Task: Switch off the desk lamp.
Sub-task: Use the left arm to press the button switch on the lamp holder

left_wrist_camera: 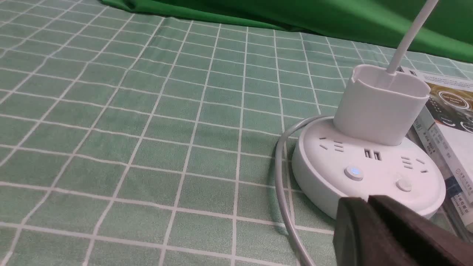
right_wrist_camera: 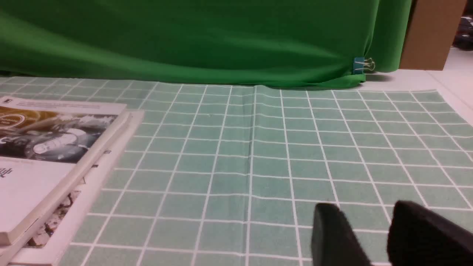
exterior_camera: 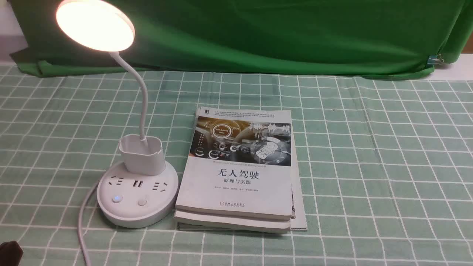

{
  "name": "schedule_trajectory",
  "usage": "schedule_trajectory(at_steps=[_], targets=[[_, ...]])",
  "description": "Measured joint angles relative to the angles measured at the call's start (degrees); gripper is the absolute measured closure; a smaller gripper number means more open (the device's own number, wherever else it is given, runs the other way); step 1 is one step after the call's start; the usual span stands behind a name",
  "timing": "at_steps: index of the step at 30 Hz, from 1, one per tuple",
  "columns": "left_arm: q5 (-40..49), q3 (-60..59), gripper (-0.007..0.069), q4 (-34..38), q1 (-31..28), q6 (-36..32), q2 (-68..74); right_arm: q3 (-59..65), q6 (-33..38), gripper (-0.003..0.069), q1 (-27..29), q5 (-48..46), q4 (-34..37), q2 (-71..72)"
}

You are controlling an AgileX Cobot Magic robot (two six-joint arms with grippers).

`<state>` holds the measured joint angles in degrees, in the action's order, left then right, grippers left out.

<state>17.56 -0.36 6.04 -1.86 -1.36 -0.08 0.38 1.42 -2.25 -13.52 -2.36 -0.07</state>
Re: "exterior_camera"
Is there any green backdrop cloth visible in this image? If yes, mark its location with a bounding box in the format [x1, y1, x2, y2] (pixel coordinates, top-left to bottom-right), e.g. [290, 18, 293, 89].
[8, 0, 473, 81]

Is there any blue binder clip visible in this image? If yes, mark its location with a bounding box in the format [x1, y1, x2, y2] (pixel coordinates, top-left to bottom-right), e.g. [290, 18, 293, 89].
[426, 54, 444, 67]

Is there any middle white book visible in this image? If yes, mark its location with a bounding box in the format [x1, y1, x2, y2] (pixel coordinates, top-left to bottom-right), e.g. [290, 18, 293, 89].
[174, 211, 292, 234]

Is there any green checkered tablecloth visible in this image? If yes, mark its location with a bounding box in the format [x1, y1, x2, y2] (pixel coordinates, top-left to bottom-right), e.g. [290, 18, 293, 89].
[0, 65, 473, 266]

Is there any bottom thin book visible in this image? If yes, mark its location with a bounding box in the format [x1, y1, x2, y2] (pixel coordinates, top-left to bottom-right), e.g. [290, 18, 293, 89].
[177, 142, 308, 232]

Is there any white desk lamp with sockets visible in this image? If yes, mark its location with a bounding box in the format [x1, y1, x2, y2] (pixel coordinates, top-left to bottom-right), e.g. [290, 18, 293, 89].
[56, 0, 179, 228]

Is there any white lamp power cable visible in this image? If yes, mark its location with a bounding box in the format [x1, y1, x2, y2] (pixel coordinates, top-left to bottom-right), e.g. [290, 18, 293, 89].
[77, 180, 101, 266]

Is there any top book self-driving cover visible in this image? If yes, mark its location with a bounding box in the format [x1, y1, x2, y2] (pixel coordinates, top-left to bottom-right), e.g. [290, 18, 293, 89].
[176, 107, 292, 221]

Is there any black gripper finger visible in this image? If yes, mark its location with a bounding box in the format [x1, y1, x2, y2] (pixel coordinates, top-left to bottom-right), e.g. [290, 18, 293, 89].
[0, 241, 23, 266]

